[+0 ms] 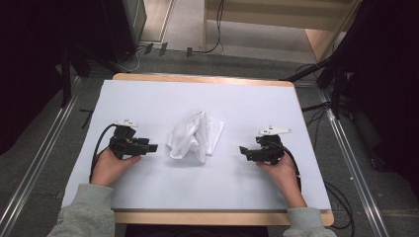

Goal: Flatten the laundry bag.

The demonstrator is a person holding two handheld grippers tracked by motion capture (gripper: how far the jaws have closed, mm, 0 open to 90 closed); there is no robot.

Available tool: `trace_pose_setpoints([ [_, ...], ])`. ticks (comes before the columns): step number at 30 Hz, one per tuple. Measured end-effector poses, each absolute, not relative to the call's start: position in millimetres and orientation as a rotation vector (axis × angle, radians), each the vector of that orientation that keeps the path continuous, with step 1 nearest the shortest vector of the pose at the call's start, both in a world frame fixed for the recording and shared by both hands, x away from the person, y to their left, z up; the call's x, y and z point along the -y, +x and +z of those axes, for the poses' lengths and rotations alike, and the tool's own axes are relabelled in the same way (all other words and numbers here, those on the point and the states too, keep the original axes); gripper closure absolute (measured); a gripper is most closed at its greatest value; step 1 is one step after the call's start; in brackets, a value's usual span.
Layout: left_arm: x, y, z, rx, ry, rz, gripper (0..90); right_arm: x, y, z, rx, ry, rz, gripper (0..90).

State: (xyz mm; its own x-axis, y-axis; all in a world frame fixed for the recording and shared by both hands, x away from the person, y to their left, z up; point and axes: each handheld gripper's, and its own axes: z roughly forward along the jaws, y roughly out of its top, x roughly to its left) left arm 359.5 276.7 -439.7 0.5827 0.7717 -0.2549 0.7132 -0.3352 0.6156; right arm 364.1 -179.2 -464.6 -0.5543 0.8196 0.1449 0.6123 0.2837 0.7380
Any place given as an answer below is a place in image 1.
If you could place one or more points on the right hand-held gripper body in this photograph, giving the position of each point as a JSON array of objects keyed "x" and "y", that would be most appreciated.
[{"x": 270, "y": 148}]

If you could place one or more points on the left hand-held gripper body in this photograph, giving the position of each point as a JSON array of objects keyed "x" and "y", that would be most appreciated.
[{"x": 124, "y": 144}]

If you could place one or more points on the person's right hand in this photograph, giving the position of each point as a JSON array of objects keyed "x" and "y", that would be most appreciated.
[{"x": 280, "y": 173}]

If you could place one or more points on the person's left hand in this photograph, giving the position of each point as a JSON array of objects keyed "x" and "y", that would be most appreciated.
[{"x": 110, "y": 168}]

